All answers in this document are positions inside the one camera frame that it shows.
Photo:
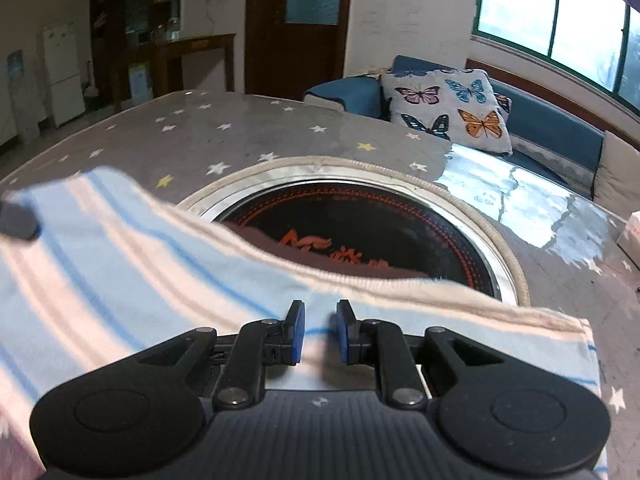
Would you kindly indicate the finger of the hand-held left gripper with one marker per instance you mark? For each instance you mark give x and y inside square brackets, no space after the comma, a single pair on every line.
[17,221]

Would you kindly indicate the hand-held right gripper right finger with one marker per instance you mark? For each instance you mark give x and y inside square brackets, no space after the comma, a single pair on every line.
[343,332]

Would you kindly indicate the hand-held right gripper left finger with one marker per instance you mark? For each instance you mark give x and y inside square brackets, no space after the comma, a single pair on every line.
[297,332]

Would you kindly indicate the blue striped shirt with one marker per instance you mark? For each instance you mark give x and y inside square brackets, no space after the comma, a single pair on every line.
[125,270]

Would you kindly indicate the round built-in induction cooker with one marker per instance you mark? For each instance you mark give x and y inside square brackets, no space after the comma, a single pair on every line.
[380,215]

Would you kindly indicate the water dispenser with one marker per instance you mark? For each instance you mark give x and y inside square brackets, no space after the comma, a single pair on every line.
[20,95]

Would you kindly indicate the white refrigerator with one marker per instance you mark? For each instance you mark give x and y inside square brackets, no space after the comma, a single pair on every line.
[62,75]

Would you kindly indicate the blue and white box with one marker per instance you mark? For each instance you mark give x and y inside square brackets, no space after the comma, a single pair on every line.
[140,82]

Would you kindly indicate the grey star-print tablecloth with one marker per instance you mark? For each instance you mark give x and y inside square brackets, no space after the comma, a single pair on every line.
[300,125]

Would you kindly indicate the dark wooden shelf cabinet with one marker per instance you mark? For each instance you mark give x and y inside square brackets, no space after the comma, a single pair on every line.
[115,10]

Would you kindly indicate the butterfly print pillow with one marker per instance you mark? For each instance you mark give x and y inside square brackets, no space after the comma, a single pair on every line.
[445,110]

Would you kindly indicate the dark wooden console table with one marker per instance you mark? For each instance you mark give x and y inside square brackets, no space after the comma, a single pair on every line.
[200,45]

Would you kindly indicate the blue sofa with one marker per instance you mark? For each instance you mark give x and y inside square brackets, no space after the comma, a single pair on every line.
[550,125]

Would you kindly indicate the dark wooden door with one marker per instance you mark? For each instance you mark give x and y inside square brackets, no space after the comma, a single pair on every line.
[265,35]

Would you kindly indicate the pink tissue box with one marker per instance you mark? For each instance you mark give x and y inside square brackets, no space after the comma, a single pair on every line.
[631,235]

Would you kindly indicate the beige cushion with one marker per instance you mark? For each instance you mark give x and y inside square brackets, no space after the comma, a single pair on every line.
[617,175]

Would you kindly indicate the green-framed window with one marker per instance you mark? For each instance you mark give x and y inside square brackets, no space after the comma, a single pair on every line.
[525,5]

